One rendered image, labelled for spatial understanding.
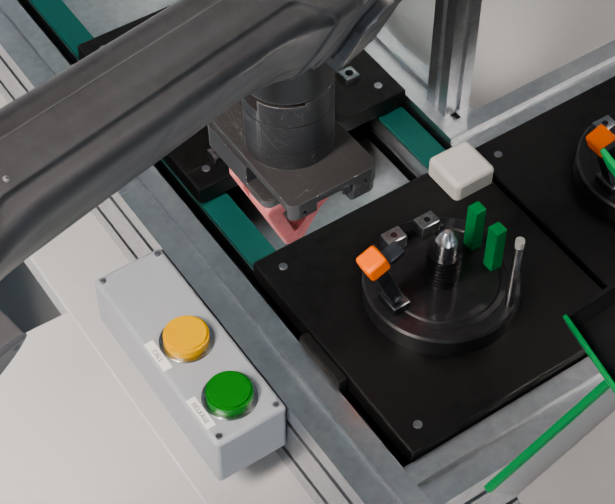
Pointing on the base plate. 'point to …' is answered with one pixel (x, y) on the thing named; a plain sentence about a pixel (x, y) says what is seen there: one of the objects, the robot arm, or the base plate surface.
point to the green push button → (229, 393)
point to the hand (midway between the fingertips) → (292, 230)
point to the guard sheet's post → (453, 54)
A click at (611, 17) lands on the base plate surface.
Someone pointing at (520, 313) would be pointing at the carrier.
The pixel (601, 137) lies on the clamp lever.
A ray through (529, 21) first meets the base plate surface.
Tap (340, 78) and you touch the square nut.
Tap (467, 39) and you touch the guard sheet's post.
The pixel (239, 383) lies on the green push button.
